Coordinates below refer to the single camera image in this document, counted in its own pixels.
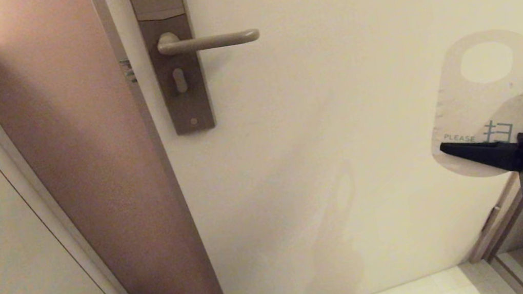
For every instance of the cream room door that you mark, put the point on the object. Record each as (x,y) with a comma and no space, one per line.
(345,155)

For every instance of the brown wardrobe door frame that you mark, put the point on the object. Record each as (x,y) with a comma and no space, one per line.
(505,219)

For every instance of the blue and white door hanger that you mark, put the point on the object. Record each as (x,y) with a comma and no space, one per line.
(463,106)

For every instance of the metal frame hinge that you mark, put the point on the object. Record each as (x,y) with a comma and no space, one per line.
(491,219)

